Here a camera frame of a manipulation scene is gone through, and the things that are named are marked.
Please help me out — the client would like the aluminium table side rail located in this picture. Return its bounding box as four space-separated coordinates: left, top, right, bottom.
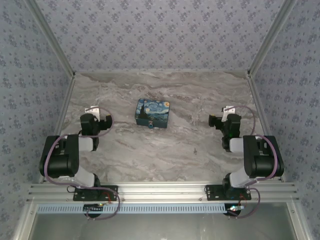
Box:
245 73 273 138
53 74 76 137

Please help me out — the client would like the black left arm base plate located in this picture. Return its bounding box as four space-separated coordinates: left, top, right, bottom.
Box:
72 185 119 202

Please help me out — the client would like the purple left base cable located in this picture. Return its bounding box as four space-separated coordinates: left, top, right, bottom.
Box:
85 186 122 221

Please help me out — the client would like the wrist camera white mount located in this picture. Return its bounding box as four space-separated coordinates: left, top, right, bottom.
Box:
84 105 101 118
221 105 237 121

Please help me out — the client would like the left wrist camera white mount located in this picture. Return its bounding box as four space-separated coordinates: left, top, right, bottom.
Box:
84 105 101 118

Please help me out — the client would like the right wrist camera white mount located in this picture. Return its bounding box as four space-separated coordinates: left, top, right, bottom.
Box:
221 105 237 121

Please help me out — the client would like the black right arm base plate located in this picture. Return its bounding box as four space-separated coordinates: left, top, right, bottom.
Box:
205 184 252 202

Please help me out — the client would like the starry night painted box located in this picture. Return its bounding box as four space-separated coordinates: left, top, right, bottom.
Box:
134 98 171 129

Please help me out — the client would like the aluminium mounting rail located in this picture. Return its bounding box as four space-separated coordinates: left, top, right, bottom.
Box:
24 181 300 204

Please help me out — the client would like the grey slotted cable duct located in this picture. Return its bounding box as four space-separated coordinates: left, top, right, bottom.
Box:
36 202 226 215

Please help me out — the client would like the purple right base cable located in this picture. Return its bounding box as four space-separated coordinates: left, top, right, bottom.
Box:
227 187 262 220

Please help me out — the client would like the aluminium frame post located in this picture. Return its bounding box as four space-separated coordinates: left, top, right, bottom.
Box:
24 0 76 79
246 0 299 79

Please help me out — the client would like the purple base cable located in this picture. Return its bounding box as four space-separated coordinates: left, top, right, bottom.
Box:
227 187 262 220
85 186 122 221

